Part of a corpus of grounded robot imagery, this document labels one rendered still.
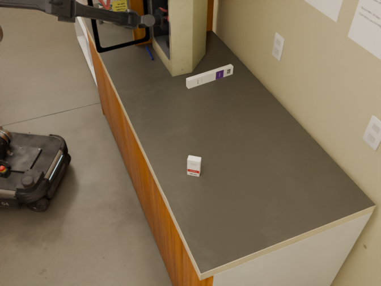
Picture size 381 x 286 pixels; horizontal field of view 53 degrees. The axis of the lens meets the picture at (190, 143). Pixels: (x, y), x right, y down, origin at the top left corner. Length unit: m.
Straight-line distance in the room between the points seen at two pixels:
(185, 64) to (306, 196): 0.92
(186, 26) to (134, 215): 1.27
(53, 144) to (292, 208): 1.80
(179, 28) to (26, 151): 1.39
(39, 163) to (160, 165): 1.28
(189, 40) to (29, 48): 2.71
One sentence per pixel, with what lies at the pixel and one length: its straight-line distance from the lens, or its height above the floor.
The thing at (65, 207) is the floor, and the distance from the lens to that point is 2.67.
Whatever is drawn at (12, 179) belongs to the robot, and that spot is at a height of 0.24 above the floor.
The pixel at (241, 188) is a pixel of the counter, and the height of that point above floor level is 0.94.
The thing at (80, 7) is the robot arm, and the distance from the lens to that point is 1.71.
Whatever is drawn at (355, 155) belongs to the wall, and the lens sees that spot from 1.59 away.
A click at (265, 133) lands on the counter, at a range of 1.69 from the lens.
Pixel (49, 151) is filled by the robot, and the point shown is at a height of 0.24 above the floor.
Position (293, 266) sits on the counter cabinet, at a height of 0.71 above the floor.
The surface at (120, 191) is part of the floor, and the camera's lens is 2.67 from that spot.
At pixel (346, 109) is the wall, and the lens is 1.56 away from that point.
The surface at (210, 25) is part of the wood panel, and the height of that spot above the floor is 0.98.
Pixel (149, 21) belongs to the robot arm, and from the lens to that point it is 1.87.
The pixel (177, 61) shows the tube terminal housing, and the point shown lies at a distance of 1.95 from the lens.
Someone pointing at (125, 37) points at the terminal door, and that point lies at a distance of 2.14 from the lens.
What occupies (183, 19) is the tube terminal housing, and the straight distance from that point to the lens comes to 1.85.
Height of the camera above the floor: 2.06
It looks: 44 degrees down
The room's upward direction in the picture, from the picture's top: 1 degrees clockwise
